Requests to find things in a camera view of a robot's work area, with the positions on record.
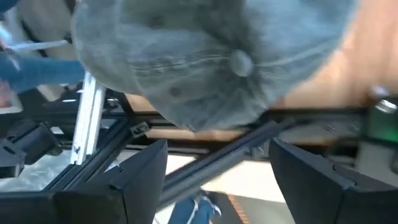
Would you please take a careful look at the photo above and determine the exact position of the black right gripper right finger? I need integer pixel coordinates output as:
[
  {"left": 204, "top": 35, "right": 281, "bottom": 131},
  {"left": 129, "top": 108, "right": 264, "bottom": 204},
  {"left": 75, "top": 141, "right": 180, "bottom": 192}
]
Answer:
[{"left": 269, "top": 138, "right": 384, "bottom": 224}]

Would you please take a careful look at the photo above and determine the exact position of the silver aluminium post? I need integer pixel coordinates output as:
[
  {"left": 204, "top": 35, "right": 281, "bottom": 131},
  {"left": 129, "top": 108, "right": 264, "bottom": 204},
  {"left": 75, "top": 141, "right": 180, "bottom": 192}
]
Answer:
[{"left": 70, "top": 71, "right": 107, "bottom": 166}]

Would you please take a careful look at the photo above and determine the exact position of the grey baseball cap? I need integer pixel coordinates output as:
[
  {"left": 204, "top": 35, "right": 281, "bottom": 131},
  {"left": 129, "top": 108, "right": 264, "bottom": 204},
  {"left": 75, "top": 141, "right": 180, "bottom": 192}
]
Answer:
[{"left": 71, "top": 0, "right": 359, "bottom": 133}]

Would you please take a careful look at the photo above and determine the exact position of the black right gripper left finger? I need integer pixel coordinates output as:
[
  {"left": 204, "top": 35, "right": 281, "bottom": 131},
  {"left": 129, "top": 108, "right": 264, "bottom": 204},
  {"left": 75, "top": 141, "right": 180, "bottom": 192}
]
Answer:
[{"left": 54, "top": 139, "right": 169, "bottom": 224}]

